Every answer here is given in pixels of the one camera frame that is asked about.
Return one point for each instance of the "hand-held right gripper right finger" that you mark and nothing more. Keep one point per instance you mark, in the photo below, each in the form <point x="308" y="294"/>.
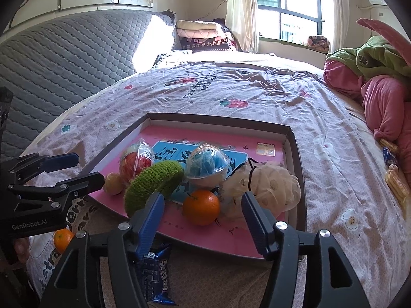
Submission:
<point x="257" y="224"/>

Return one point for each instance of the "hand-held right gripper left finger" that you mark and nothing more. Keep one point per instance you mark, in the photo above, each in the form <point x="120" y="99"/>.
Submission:
<point x="151" y="227"/>

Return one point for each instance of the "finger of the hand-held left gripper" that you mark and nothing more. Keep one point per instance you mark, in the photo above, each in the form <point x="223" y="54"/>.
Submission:
<point x="83" y="181"/>
<point x="62" y="161"/>

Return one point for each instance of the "yellowish round fruit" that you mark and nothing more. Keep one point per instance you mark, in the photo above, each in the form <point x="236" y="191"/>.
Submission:
<point x="114" y="184"/>

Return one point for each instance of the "orange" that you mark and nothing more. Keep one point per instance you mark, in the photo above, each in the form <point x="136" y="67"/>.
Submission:
<point x="202" y="208"/>
<point x="62" y="240"/>

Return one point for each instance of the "blue snack packet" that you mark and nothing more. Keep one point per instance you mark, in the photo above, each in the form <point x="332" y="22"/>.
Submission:
<point x="157" y="276"/>

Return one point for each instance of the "brown shallow cardboard box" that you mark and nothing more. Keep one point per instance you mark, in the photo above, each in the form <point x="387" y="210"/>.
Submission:
<point x="297" y="179"/>

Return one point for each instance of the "person's left hand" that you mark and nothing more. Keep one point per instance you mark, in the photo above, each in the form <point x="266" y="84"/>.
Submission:
<point x="21" y="250"/>

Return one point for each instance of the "red ball in plastic wrap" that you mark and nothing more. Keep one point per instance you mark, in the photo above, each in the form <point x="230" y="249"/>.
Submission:
<point x="135" y="166"/>

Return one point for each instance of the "blue ball in plastic wrap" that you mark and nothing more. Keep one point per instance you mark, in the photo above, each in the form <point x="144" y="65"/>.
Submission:
<point x="205" y="166"/>

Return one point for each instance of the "grey quilted headboard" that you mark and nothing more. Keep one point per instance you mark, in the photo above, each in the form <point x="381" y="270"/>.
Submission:
<point x="64" y="64"/>

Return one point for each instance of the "strawberry printed bed sheet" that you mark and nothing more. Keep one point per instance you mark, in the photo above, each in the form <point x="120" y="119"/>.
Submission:
<point x="224" y="86"/>

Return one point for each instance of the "long yellow wafer packet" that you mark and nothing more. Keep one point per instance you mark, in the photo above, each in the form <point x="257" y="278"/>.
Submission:
<point x="398" y="183"/>

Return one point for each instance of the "small blue candy packet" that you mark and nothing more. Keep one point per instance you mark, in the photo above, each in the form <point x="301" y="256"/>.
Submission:
<point x="390" y="159"/>

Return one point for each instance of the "small yellow biscuit packet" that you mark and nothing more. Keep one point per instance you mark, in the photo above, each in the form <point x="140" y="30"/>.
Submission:
<point x="388" y="145"/>

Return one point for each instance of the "dark patterned folded blanket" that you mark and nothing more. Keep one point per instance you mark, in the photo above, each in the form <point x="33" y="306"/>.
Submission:
<point x="205" y="43"/>

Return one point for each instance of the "pink folded blanket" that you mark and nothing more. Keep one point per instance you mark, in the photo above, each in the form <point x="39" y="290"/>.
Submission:
<point x="202" y="33"/>

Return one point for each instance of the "cream folded blanket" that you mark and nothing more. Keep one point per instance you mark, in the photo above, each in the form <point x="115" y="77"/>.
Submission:
<point x="197" y="25"/>

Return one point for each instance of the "patterned cloth bundle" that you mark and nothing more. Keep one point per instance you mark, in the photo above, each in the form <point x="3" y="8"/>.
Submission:
<point x="318" y="42"/>

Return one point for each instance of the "green garment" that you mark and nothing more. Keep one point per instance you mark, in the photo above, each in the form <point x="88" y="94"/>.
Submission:
<point x="379" y="54"/>

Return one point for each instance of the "cream curtain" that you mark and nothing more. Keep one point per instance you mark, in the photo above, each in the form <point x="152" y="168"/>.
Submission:
<point x="338" y="12"/>
<point x="242" y="12"/>

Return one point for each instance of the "window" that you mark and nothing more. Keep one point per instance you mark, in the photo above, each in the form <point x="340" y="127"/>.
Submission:
<point x="295" y="0"/>

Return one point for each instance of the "pink flat cushion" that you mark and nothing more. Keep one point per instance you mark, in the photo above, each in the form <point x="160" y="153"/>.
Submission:
<point x="385" y="32"/>

